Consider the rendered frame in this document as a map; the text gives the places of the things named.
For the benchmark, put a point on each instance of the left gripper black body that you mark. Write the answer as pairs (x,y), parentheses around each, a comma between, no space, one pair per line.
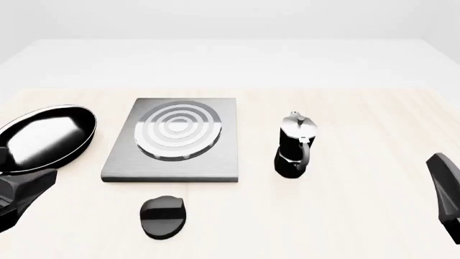
(6,193)

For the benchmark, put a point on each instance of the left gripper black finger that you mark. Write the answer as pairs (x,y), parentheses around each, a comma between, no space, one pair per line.
(34,189)
(3,155)

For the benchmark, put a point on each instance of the black frying pan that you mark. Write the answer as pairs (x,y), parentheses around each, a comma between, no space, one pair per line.
(46,135)

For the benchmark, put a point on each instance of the flat grey stove plate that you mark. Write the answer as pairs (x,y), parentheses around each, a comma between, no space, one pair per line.
(215,162)

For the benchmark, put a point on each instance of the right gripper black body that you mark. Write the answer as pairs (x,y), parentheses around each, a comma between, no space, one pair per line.
(452,229)

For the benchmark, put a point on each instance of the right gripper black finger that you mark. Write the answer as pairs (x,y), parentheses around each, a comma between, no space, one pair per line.
(443,186)

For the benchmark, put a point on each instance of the black and silver moka pot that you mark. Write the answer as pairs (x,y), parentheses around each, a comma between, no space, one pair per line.
(291,151)

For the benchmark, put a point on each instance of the round black stove knob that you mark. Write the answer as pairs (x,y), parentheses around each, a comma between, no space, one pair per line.
(161,218)

